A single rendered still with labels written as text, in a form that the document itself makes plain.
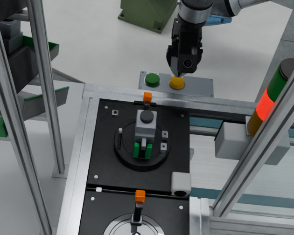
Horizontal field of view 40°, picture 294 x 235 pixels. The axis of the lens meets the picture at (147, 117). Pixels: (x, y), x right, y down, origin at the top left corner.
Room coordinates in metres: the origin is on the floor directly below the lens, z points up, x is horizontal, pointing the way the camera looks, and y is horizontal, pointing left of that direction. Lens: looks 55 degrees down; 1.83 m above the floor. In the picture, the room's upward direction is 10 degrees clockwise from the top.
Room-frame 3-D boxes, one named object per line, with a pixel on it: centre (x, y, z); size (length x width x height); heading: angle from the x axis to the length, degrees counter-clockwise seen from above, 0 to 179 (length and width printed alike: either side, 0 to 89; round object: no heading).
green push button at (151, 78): (0.74, 0.00, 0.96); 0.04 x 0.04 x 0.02
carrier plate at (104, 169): (0.52, 0.00, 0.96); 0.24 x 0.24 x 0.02; 5
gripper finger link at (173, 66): (0.77, -0.05, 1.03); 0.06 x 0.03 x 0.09; 5
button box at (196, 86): (0.74, -0.07, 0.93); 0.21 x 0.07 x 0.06; 95
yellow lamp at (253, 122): (0.42, -0.20, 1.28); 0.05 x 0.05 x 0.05
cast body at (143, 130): (0.51, 0.00, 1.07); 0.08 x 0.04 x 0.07; 5
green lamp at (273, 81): (0.42, -0.20, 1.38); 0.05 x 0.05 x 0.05
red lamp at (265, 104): (0.42, -0.20, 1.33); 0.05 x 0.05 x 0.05
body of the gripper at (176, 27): (0.77, -0.06, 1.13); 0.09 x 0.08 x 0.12; 5
